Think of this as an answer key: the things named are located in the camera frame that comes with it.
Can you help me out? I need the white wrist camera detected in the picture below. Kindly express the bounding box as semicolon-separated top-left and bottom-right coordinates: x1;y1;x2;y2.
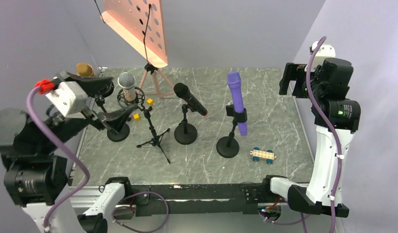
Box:
311;44;336;72
35;80;88;118

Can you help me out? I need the pink music stand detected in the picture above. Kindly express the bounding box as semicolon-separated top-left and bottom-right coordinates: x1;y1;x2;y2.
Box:
94;0;174;98

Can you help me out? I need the black round-base stand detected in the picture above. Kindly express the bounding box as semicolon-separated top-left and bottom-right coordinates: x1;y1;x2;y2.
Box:
174;104;198;145
216;104;248;159

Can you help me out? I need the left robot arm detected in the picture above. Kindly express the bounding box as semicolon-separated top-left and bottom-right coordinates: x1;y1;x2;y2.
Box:
0;71;138;233

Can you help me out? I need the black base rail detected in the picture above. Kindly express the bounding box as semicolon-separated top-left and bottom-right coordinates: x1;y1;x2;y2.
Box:
117;182;282;216

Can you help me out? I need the black shock-mount stand left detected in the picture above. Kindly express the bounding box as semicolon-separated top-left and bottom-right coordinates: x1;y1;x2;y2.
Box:
95;94;134;142

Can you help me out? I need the yellow cube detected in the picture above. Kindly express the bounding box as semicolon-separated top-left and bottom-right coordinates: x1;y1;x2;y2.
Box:
146;99;154;106
133;114;141;121

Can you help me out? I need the yellow cube near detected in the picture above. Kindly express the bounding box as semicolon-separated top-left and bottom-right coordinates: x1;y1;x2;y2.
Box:
133;114;141;121

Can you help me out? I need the purple microphone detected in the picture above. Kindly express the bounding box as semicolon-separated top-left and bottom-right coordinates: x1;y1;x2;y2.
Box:
227;71;248;136

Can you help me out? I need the silver mesh glitter microphone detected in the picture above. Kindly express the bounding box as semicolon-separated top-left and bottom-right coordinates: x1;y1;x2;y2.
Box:
117;72;137;102

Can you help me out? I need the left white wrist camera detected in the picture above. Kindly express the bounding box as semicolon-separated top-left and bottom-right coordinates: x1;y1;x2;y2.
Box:
35;80;88;118

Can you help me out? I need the black microphone orange tip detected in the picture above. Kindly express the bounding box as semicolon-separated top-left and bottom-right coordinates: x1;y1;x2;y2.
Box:
173;83;208;116

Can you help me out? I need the gold microphone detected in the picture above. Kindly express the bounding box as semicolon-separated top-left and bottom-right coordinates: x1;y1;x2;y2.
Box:
76;62;95;77

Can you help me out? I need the yellow cube far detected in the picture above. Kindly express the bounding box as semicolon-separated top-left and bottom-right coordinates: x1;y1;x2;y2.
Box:
146;99;154;106

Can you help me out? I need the black tripod mic stand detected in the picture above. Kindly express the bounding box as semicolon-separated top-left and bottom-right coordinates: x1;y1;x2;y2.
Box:
117;86;171;165

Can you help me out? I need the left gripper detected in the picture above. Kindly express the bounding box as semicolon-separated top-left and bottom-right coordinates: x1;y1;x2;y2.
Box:
38;68;137;151

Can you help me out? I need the toy brick car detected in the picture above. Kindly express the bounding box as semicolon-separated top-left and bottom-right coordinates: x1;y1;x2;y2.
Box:
249;147;276;164

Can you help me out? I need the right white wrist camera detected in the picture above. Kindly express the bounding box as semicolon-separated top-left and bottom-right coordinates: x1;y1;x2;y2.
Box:
311;44;336;72

